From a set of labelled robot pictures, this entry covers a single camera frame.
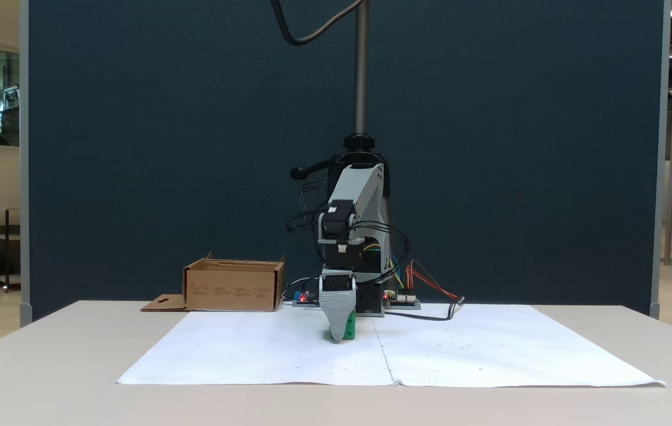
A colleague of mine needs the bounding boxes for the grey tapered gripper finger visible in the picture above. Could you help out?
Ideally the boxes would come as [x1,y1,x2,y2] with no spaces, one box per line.
[319,294,357,343]

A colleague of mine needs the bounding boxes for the green dice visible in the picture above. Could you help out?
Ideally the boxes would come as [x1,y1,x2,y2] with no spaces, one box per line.
[328,311,356,342]

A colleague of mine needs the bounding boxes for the blue power circuit board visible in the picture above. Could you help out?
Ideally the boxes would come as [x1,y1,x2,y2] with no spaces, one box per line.
[292,288,322,309]

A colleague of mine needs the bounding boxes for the brown cardboard box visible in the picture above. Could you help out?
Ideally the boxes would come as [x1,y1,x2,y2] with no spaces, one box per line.
[140,253,286,313]

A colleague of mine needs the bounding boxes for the white paper sheet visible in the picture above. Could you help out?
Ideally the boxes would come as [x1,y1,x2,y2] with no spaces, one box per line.
[117,304,666,388]

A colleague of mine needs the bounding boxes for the threaded metal stand pole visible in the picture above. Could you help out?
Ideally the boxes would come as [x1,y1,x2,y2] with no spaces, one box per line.
[354,0,369,137]

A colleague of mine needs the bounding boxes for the dark blue partition panel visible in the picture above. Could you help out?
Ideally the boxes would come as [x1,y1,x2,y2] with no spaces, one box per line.
[20,0,671,327]

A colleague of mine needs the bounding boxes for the black metal cart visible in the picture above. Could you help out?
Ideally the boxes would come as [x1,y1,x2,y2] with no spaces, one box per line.
[0,206,21,293]

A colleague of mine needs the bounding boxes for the yellow jumper wire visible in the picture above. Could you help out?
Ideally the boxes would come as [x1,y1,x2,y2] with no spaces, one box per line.
[388,253,406,291]

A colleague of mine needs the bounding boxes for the circuit board with jumper wires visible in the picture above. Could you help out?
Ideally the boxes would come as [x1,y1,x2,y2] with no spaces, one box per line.
[384,289,422,311]

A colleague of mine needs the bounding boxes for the thin black looped motor cable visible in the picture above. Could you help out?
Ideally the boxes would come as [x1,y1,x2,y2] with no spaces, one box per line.
[285,176,332,234]

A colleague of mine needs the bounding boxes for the orange jumper wires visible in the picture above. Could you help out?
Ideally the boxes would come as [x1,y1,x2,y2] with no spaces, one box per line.
[405,259,460,300]

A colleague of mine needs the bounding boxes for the black motor cable bundle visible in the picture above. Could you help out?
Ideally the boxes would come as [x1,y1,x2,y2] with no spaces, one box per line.
[359,221,411,288]

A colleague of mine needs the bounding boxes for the black cable with white connector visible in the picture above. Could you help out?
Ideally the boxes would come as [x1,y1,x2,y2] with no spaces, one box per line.
[384,296,465,322]

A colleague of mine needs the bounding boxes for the black stand clamp with handle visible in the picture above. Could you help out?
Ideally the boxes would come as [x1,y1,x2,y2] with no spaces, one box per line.
[290,133,392,197]

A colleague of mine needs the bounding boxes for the thick black hanging cable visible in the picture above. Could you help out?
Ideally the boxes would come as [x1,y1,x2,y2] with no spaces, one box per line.
[269,0,366,47]

